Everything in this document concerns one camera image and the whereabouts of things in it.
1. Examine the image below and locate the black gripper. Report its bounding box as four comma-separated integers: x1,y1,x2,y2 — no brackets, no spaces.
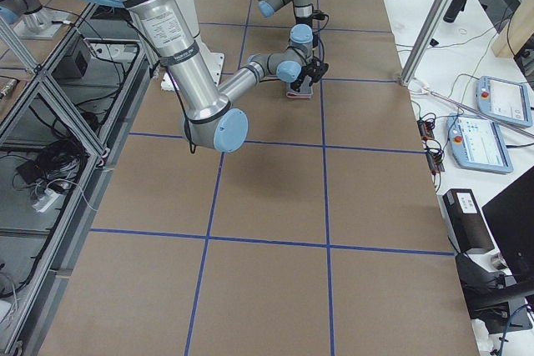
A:
291,58,329,93

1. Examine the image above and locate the pink towel with grey back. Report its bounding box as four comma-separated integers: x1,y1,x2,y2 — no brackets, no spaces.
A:
285,78,314,99

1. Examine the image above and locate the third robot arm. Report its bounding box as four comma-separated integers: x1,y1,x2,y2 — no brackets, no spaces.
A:
1,0,43,24

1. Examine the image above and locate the long metal rod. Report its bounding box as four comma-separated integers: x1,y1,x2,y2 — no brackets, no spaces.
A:
425,90,534,139

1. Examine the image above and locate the black bottle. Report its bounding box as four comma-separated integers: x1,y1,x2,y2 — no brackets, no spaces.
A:
443,0,467,23

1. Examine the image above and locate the near teach pendant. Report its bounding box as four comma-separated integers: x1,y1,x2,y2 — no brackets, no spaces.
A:
446,114,513,174

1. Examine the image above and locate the teach pendant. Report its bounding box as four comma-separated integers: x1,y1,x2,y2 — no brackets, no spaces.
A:
476,76,533,128
446,114,513,174

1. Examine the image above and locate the far teach pendant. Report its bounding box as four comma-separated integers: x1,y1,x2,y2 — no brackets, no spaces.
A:
476,76,533,128

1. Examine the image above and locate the dark brown box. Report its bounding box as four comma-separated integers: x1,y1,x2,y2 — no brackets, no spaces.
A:
442,188,495,254

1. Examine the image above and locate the black monitor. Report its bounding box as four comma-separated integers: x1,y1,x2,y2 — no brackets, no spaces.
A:
482,168,534,280

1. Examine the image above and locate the white power strip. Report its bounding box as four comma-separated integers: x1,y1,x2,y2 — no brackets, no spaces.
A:
32,188,59,213

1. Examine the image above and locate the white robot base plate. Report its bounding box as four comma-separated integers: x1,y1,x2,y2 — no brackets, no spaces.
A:
160,51,224,91

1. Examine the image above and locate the aluminium camera mast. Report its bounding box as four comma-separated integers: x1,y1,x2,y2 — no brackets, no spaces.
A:
394,0,476,87

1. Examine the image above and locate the aluminium frame rack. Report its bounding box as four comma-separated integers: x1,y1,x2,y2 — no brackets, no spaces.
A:
1,6,152,355

